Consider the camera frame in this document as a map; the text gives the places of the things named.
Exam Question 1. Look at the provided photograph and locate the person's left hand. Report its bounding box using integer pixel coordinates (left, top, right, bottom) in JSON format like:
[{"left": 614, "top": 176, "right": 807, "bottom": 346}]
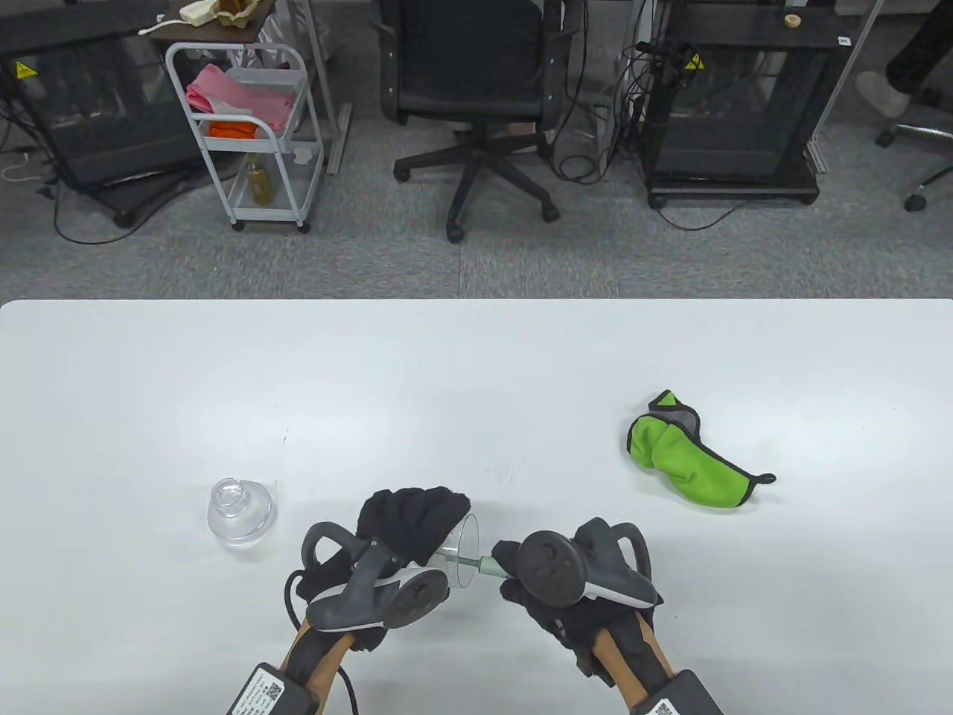
[{"left": 296, "top": 486, "right": 472, "bottom": 652}]

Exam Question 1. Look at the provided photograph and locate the person's right hand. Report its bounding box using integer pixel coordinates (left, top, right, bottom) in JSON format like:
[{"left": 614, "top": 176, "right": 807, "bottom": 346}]
[{"left": 491, "top": 541, "right": 656, "bottom": 676}]

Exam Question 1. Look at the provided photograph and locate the clear glass with green stem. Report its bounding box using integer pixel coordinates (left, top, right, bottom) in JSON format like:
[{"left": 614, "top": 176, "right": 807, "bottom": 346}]
[{"left": 426, "top": 513, "right": 509, "bottom": 590}]

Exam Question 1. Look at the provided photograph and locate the person's right forearm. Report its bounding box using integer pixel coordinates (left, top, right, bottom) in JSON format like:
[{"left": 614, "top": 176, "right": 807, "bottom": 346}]
[{"left": 594, "top": 611, "right": 675, "bottom": 705}]

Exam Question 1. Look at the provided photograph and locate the person's left forearm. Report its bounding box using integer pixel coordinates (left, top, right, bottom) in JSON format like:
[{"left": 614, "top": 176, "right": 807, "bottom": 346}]
[{"left": 278, "top": 618, "right": 352, "bottom": 695}]

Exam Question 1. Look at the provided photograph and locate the grey right hand controller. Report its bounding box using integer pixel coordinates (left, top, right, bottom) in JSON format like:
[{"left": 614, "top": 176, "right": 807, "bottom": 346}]
[{"left": 517, "top": 517, "right": 664, "bottom": 609}]

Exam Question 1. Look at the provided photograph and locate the grey hand controller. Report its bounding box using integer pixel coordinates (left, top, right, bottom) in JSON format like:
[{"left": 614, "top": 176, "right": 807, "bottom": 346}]
[
  {"left": 301, "top": 521, "right": 452, "bottom": 634},
  {"left": 517, "top": 517, "right": 664, "bottom": 609}
]

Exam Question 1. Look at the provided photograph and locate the grey left hand controller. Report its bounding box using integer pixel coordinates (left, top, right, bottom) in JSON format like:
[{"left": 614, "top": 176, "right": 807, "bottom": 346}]
[{"left": 301, "top": 521, "right": 452, "bottom": 634}]

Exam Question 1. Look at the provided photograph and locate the clear glass dome lid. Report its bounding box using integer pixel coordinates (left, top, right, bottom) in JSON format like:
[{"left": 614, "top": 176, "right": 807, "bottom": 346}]
[{"left": 207, "top": 477, "right": 277, "bottom": 549}]

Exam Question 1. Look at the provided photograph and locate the green microfibre cloth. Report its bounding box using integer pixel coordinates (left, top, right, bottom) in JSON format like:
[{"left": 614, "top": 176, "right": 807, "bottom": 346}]
[{"left": 627, "top": 389, "right": 777, "bottom": 512}]

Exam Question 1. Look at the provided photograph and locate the yellow liquid bottle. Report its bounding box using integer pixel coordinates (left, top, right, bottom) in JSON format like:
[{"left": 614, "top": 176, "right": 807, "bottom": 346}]
[{"left": 247, "top": 154, "right": 275, "bottom": 208}]

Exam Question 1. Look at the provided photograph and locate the white rolling cart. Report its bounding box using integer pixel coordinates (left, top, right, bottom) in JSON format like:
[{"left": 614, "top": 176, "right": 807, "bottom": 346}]
[{"left": 165, "top": 42, "right": 327, "bottom": 235}]

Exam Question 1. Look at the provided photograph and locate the black office chair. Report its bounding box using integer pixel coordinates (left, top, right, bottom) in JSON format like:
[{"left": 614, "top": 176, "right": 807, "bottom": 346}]
[{"left": 371, "top": 0, "right": 568, "bottom": 244}]

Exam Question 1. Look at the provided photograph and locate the pink cloth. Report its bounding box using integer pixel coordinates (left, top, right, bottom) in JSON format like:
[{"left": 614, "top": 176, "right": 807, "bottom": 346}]
[{"left": 185, "top": 63, "right": 300, "bottom": 129}]

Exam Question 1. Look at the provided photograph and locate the black cabinet on wheels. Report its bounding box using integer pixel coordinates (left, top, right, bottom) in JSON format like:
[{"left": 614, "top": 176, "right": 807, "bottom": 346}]
[
  {"left": 640, "top": 0, "right": 846, "bottom": 210},
  {"left": 0, "top": 0, "right": 218, "bottom": 229}
]

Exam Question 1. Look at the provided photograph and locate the grey office chair base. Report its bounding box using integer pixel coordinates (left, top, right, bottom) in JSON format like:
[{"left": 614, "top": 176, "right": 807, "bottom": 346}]
[{"left": 876, "top": 119, "right": 953, "bottom": 214}]

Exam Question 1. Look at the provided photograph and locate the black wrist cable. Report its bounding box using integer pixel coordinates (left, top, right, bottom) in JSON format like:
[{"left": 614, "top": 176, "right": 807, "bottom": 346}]
[{"left": 284, "top": 569, "right": 360, "bottom": 715}]

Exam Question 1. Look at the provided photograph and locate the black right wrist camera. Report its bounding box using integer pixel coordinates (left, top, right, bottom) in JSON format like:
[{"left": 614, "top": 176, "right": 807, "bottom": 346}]
[{"left": 633, "top": 669, "right": 724, "bottom": 715}]

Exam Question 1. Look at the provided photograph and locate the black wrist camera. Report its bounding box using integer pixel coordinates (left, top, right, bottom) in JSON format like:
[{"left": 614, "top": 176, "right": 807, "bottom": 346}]
[
  {"left": 226, "top": 661, "right": 322, "bottom": 715},
  {"left": 633, "top": 669, "right": 724, "bottom": 715}
]

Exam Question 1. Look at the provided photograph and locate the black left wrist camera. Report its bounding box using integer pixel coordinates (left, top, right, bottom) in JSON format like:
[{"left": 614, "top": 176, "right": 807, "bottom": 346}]
[{"left": 226, "top": 661, "right": 322, "bottom": 715}]

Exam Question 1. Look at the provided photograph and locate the aluminium frame post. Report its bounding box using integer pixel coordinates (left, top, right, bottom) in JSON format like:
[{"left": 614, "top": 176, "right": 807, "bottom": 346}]
[
  {"left": 286, "top": 0, "right": 354, "bottom": 177},
  {"left": 807, "top": 0, "right": 888, "bottom": 175}
]

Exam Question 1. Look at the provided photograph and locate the black floor cable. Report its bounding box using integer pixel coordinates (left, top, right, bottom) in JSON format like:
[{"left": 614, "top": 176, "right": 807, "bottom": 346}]
[{"left": 0, "top": 97, "right": 187, "bottom": 245}]

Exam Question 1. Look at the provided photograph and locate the bundle of black cables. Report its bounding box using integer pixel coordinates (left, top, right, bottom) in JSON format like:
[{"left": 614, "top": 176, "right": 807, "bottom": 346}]
[{"left": 551, "top": 0, "right": 671, "bottom": 184}]

